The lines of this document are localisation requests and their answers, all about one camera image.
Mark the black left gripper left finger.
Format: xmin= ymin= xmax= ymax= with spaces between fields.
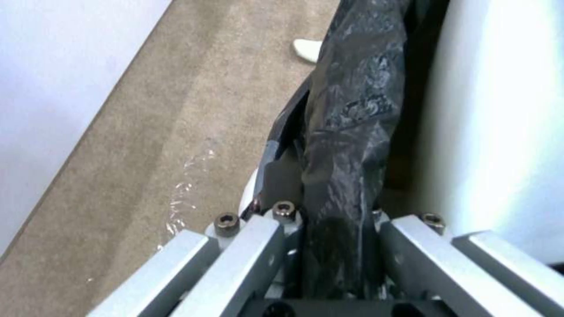
xmin=90 ymin=200 xmax=305 ymax=317

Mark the black plastic trash bag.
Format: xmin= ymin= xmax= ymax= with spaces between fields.
xmin=247 ymin=0 xmax=449 ymax=301

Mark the white trash bin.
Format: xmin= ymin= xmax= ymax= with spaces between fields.
xmin=413 ymin=0 xmax=564 ymax=262

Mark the clear plastic wrap scrap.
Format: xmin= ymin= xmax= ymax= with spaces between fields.
xmin=154 ymin=148 xmax=218 ymax=247

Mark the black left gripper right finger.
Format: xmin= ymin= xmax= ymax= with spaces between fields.
xmin=372 ymin=208 xmax=564 ymax=317

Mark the small white object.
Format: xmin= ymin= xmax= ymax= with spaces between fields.
xmin=293 ymin=38 xmax=324 ymax=63

